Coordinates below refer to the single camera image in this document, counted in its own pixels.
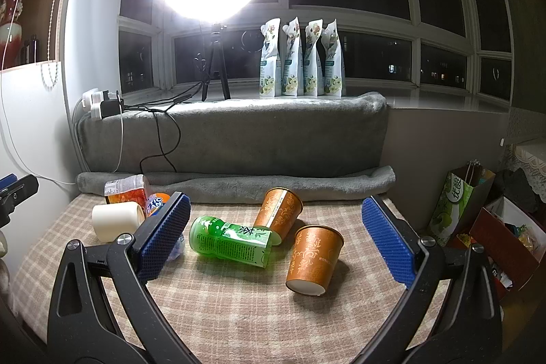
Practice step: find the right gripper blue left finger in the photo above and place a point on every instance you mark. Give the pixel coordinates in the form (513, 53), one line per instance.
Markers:
(82, 327)

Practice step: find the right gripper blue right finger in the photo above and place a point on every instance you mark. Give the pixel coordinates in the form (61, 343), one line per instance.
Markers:
(449, 311)

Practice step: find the blue orange Arctic Ocean cup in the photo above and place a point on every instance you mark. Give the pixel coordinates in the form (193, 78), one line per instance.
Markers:
(155, 202)

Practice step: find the white plastic cup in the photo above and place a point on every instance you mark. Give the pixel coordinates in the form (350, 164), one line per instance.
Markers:
(111, 220)

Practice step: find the orange red snack cup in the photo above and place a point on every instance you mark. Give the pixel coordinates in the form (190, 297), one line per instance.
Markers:
(132, 188)

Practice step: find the green tea cup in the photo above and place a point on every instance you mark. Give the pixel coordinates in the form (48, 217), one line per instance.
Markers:
(212, 237)

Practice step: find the orange paper cup front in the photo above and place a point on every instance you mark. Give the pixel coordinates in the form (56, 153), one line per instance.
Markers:
(314, 256)

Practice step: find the orange paper cup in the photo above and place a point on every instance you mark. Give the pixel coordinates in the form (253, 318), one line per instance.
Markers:
(278, 213)
(314, 256)

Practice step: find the orange paper cup rear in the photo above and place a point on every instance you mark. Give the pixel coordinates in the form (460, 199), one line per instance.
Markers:
(278, 213)

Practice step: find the red cardboard box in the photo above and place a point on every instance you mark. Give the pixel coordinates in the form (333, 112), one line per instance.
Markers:
(513, 241)

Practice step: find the white power strip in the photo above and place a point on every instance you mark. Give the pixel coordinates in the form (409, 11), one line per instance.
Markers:
(91, 100)

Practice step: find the green paper bag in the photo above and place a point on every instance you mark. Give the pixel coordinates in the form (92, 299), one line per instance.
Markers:
(464, 193)

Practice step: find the white lace cloth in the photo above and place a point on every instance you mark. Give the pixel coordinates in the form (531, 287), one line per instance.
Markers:
(530, 156)

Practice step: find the red white vase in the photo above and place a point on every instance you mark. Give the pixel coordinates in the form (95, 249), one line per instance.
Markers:
(11, 32)

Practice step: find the black tripod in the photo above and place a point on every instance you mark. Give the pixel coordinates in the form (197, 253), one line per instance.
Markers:
(213, 64)

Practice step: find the grey blanket on sofa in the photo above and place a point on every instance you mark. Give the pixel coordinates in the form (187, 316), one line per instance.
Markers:
(234, 151)

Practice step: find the white pouch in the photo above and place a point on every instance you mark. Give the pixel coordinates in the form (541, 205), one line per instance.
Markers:
(313, 76)
(292, 81)
(334, 73)
(270, 61)

